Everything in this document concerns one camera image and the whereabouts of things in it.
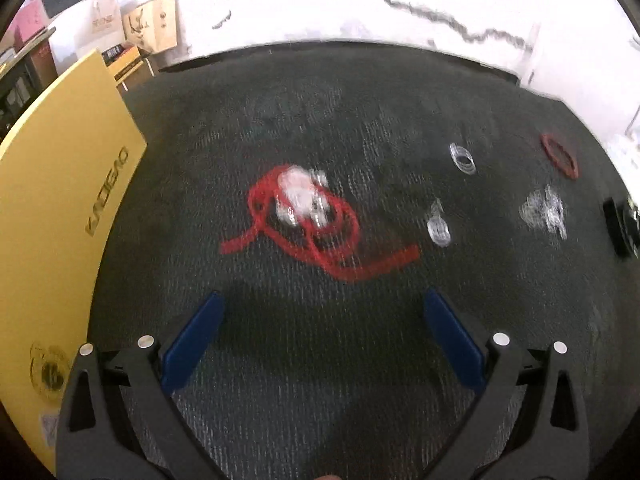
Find black gold wrist watch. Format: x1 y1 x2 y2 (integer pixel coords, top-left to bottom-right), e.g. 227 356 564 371
603 197 640 259

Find red bead bracelet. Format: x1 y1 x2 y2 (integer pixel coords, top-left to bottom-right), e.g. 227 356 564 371
540 132 580 181

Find red cord silver pendant necklace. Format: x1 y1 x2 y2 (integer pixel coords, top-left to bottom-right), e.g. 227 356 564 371
219 162 421 283

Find small silver pendant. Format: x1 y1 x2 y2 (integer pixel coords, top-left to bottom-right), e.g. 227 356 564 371
427 198 451 247

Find yellow Kadigao gift box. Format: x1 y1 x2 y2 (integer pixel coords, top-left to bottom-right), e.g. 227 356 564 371
0 52 146 472

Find black patterned table cloth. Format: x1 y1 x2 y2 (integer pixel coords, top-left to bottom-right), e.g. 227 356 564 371
89 44 639 479

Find yellow black cardboard box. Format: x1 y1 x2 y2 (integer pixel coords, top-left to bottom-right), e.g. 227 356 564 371
107 46 154 94

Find white paper shopping bag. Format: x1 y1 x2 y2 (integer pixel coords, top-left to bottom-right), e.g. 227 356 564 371
75 0 125 58

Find beige paper shopping bag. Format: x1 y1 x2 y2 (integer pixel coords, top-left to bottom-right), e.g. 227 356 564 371
122 0 178 54

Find pink box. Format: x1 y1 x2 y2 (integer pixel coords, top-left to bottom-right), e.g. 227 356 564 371
9 0 49 50

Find tangled silver chain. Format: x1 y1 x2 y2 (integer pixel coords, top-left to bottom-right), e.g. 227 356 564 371
518 184 570 241

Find silver ring with stone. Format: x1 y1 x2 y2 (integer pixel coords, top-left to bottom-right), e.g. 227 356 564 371
448 142 478 176

